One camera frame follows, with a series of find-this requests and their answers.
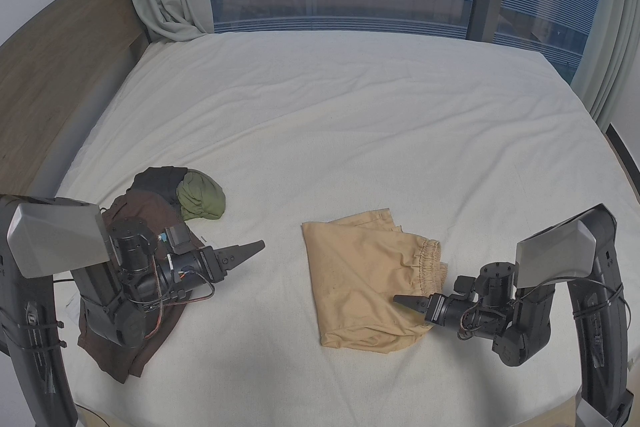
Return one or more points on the brown garment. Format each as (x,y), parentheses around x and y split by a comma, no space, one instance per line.
(145,210)

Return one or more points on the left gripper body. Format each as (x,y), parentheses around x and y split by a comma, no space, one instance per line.
(197,267)

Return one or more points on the green garment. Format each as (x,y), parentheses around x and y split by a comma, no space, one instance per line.
(202,195)

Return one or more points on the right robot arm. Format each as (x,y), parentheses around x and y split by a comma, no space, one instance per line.
(530,315)

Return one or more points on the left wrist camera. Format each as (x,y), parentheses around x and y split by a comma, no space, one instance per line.
(177,237)

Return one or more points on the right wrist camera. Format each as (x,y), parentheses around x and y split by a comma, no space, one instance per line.
(465,285)

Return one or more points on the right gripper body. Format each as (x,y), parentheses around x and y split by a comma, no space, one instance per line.
(450,311)

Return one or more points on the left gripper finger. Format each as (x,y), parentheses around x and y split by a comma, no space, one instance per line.
(235,251)
(232,263)

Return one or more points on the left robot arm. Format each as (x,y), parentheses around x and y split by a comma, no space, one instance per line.
(115,315)

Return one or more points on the dark grey garment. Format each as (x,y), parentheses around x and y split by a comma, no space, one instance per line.
(155,180)

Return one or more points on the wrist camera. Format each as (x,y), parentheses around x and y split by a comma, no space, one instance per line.
(465,285)
(177,237)

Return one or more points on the tan shorts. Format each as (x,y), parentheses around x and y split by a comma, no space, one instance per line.
(360,280)

